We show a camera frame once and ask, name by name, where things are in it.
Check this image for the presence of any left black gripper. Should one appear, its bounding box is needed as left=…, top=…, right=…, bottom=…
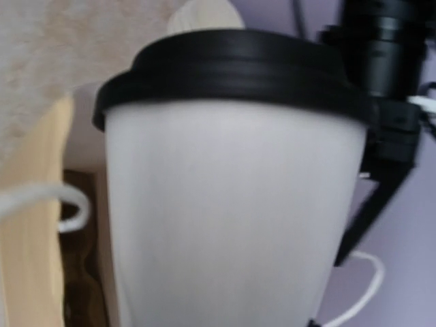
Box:
left=320, top=1, right=429, bottom=164

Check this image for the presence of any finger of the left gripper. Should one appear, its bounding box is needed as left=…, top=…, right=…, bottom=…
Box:
left=334, top=166, right=412, bottom=267

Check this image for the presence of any white paper coffee cup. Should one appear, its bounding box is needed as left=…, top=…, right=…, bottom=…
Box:
left=105, top=101, right=367, bottom=326

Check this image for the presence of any brown paper bag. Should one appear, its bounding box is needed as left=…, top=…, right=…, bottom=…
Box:
left=1, top=83, right=119, bottom=326

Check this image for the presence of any white paper cup stack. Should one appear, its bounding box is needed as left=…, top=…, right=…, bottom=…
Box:
left=166, top=0, right=245, bottom=35

